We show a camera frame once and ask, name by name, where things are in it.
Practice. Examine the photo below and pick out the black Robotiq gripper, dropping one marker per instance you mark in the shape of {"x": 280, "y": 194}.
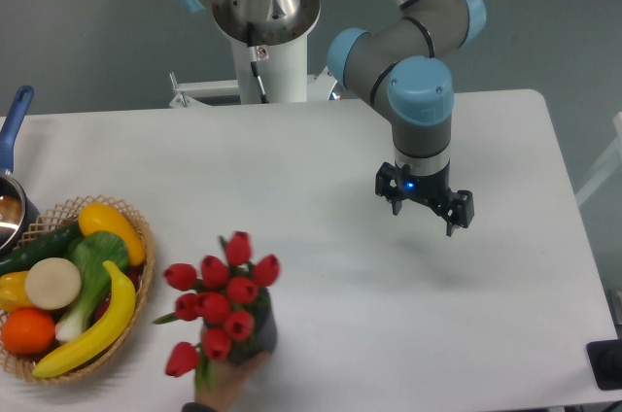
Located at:
{"x": 455, "y": 207}

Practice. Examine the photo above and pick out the dark grey ribbed vase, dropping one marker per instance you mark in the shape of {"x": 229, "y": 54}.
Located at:
{"x": 264, "y": 336}

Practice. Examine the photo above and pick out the red tulip bouquet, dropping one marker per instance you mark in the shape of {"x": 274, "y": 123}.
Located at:
{"x": 217, "y": 293}

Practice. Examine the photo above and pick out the dark sleeve forearm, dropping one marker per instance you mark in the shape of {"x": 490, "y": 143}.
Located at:
{"x": 197, "y": 407}

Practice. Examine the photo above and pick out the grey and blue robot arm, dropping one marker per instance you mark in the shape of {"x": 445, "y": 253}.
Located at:
{"x": 398, "y": 72}

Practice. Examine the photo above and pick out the person's hand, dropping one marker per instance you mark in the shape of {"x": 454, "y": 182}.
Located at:
{"x": 229, "y": 382}

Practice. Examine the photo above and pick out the black device at table edge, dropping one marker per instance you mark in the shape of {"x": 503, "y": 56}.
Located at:
{"x": 605, "y": 360}

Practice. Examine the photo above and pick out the yellow banana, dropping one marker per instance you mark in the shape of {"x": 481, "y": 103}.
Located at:
{"x": 99, "y": 336}

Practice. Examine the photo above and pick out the yellow lemon squash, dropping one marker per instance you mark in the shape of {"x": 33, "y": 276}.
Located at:
{"x": 98, "y": 216}

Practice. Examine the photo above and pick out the green bok choy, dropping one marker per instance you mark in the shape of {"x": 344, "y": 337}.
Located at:
{"x": 89, "y": 256}

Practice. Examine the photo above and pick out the green cucumber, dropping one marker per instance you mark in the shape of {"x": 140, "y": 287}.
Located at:
{"x": 52, "y": 244}

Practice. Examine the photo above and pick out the beige round mushroom slice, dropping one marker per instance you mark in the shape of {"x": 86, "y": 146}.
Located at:
{"x": 53, "y": 283}

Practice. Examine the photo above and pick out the orange fruit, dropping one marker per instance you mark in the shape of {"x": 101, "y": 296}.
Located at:
{"x": 28, "y": 331}

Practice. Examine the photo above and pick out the yellow bell pepper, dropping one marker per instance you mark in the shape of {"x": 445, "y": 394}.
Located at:
{"x": 13, "y": 295}

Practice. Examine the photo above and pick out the woven wicker basket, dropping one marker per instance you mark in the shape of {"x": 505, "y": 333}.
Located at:
{"x": 58, "y": 216}

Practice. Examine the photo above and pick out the white frame at right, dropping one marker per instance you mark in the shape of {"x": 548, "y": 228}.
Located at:
{"x": 603, "y": 167}

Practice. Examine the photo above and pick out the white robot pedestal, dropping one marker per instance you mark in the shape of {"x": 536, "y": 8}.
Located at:
{"x": 268, "y": 40}

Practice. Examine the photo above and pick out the blue handled saucepan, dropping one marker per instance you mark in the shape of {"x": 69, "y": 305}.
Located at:
{"x": 17, "y": 210}

